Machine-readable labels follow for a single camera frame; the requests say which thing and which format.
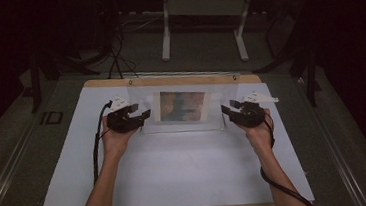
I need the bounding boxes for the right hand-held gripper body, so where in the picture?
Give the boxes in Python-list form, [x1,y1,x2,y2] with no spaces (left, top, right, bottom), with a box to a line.
[231,89,282,131]

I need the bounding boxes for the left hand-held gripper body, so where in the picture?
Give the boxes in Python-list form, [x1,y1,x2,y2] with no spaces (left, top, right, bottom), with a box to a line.
[103,92,147,136]

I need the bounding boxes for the paper photo print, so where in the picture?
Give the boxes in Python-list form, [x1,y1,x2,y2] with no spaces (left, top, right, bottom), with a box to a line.
[152,87,215,127]

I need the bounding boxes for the clear acrylic photo frame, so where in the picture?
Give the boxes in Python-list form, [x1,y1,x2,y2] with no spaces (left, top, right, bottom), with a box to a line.
[124,69,245,140]

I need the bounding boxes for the person's left hand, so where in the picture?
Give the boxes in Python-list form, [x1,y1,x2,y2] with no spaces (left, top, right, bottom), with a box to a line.
[99,110,144,162]

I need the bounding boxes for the person's right hand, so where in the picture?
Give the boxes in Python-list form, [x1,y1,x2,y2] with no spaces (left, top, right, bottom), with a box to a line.
[241,107,277,152]

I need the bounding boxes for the white table mat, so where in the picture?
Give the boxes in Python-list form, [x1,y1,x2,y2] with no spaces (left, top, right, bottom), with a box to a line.
[28,67,316,206]

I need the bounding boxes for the black floor plate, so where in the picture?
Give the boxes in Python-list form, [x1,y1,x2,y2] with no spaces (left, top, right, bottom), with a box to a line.
[38,109,65,127]

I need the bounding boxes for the black tripod stand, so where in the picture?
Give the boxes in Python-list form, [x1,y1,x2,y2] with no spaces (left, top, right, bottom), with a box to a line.
[246,0,326,114]

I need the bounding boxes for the black floor cables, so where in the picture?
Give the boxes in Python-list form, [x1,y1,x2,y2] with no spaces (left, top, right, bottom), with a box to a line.
[102,26,141,82]

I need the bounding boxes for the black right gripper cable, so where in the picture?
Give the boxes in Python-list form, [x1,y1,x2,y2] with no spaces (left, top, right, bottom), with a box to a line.
[253,106,318,206]

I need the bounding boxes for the white metal stand frame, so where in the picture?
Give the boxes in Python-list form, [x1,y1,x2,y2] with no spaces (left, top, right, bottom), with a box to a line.
[156,0,263,70]

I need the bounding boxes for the metal floor rail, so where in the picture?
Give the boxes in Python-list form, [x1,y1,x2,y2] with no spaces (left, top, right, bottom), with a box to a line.
[292,70,366,206]
[0,105,48,206]

